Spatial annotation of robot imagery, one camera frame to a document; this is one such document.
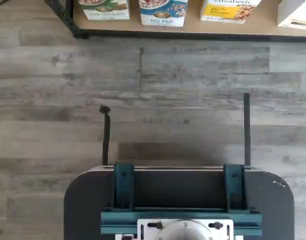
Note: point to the blue flax plus oatmeal box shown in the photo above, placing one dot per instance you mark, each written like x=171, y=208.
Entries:
x=162, y=15

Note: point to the dark robot base platform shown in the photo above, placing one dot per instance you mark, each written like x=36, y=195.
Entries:
x=80, y=212

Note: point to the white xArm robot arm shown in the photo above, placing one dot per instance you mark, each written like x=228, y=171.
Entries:
x=185, y=232

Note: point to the black metal shelf rack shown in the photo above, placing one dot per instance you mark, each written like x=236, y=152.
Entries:
x=78, y=32

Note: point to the green apple cinnamon oatmeal box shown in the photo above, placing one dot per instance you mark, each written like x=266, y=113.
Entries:
x=105, y=12

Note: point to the yellow purely elizabeth box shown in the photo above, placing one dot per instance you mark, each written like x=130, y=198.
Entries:
x=225, y=12

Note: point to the plain white box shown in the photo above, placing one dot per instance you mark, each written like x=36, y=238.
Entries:
x=297, y=12

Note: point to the black rod with bent tip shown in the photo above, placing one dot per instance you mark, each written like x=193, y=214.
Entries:
x=106, y=140

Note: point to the straight black rod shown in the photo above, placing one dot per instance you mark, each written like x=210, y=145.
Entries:
x=247, y=130

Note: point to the teal metal mounting frame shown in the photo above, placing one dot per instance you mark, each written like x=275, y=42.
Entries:
x=182, y=216

